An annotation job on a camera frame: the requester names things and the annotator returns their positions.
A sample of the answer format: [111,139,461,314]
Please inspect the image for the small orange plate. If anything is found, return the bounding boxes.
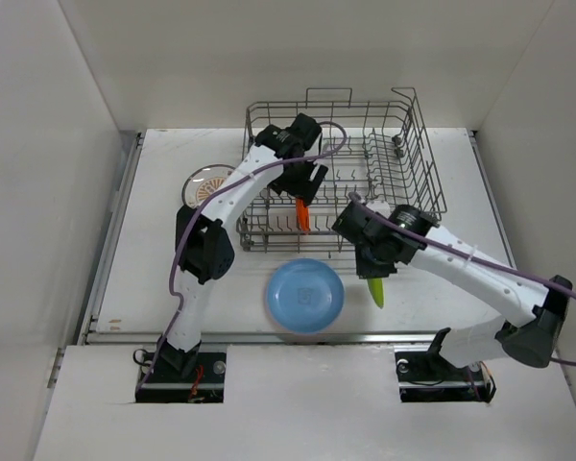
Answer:
[296,198,310,233]

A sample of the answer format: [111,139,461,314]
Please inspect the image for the small green plate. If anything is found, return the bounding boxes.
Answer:
[367,278,385,309]

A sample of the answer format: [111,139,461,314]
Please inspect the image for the blue plate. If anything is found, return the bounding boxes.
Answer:
[265,258,345,335]

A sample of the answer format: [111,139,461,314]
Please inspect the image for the white plate brown floral pattern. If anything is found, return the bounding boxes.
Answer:
[180,163,234,207]

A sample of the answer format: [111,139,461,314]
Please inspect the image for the pink plate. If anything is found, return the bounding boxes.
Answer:
[275,327,337,345]

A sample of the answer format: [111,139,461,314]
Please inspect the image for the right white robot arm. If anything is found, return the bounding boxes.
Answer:
[332,202,572,378]

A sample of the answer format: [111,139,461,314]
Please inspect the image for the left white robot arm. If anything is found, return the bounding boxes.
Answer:
[150,113,328,381]

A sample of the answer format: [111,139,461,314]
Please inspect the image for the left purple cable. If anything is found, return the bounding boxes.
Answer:
[133,120,349,400]

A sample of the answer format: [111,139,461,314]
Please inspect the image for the purple cable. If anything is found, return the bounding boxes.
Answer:
[133,120,349,400]
[348,191,576,402]

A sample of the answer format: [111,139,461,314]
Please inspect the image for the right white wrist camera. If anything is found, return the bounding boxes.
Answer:
[364,201,393,221]

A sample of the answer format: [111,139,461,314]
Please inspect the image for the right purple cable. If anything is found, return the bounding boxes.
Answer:
[348,191,576,402]

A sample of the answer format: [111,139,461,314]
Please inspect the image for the grey wire dish rack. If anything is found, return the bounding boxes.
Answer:
[236,87,447,254]

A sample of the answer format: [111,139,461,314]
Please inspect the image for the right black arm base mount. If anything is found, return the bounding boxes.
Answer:
[394,349,497,404]

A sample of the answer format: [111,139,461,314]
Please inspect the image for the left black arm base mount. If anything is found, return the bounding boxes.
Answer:
[132,349,228,404]

